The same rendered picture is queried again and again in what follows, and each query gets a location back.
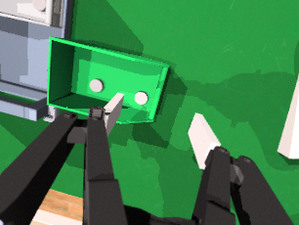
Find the grey metal disc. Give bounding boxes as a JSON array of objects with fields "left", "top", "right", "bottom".
[{"left": 90, "top": 78, "right": 104, "bottom": 92}]

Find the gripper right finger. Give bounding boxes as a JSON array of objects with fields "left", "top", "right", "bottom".
[{"left": 189, "top": 113, "right": 294, "bottom": 225}]

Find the white round disc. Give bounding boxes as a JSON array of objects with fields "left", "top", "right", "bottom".
[
  {"left": 32, "top": 0, "right": 46, "bottom": 12},
  {"left": 135, "top": 91, "right": 148, "bottom": 105}
]

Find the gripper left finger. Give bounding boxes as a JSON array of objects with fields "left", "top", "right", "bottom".
[{"left": 0, "top": 93, "right": 128, "bottom": 225}]

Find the grey storage bin shelf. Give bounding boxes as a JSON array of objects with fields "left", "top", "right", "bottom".
[{"left": 0, "top": 0, "right": 73, "bottom": 122}]

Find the green bin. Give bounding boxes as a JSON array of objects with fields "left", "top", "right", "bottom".
[{"left": 47, "top": 37, "right": 167, "bottom": 124}]

